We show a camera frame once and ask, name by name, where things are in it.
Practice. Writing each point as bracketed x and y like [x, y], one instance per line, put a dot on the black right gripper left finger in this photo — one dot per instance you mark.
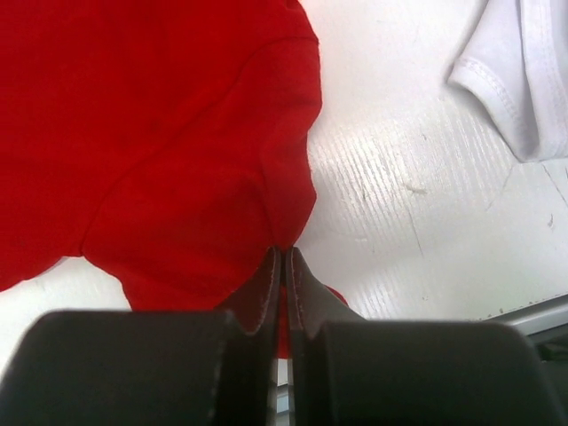
[215, 367]

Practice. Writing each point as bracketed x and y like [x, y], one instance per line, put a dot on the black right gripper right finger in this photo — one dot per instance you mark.
[347, 370]

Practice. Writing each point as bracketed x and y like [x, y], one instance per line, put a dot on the white t shirt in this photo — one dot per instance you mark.
[515, 64]

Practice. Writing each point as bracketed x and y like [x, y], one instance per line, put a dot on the aluminium mounting rail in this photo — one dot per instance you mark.
[544, 324]

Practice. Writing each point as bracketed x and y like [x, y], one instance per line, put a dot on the red t shirt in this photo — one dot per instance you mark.
[163, 141]

